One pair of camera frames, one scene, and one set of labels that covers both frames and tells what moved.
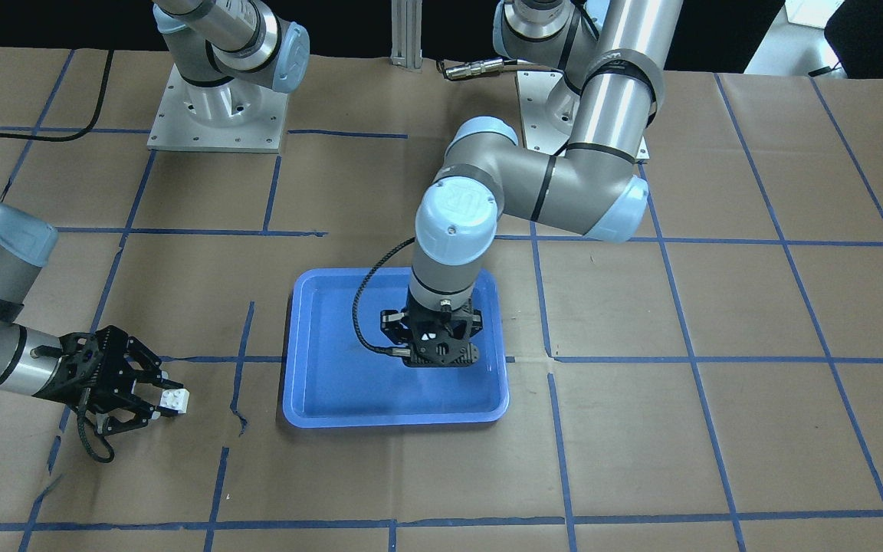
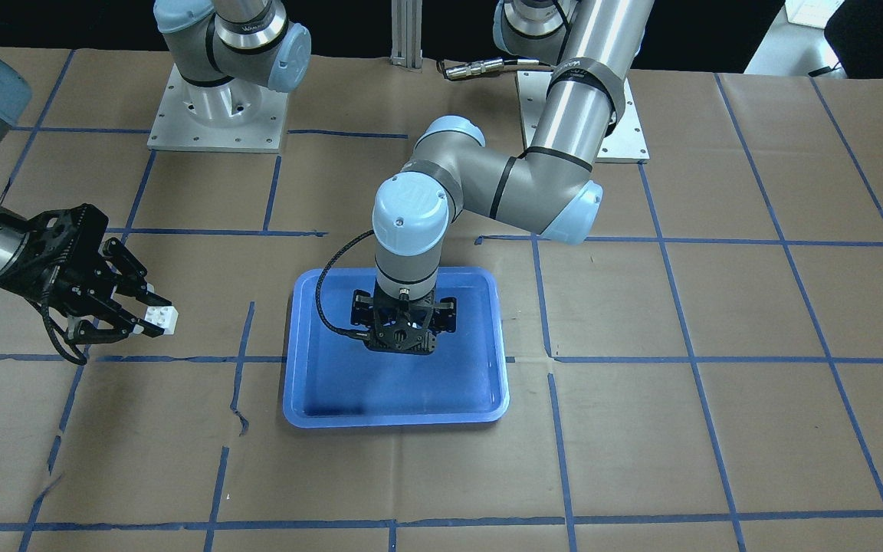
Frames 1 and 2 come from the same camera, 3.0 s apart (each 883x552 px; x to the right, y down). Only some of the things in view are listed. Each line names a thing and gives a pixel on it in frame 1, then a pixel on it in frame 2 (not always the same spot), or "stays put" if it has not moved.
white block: [177, 399] → [162, 317]
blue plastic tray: [332, 379] stays put
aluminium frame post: [407, 34] stays put
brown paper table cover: [749, 370] stays put
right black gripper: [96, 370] → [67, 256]
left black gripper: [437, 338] → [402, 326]
